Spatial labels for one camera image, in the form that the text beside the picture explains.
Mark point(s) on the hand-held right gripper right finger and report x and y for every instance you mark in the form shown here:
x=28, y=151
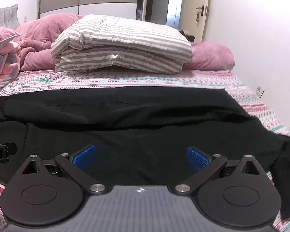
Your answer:
x=195, y=159

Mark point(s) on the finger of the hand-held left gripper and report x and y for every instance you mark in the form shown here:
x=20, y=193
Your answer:
x=9, y=148

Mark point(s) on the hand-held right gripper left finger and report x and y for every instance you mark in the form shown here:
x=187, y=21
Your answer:
x=84, y=158

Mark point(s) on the black pants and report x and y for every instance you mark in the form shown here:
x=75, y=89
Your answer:
x=135, y=125

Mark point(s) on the pink and grey comforter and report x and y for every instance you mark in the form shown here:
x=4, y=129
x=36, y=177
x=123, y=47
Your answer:
x=2, y=67

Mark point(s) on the patterned bed sheet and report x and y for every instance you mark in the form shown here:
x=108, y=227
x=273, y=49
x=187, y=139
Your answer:
x=111, y=79

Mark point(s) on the pink pillow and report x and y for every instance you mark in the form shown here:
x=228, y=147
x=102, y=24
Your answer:
x=1, y=37

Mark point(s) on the pink duvet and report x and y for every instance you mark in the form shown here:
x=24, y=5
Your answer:
x=38, y=38

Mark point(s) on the striped folded duvet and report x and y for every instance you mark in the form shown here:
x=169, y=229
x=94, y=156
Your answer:
x=125, y=43

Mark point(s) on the dark object behind duvet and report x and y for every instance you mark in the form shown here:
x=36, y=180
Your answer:
x=188, y=36

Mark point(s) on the grey padded headboard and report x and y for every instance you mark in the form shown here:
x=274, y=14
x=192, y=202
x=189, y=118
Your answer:
x=3, y=15

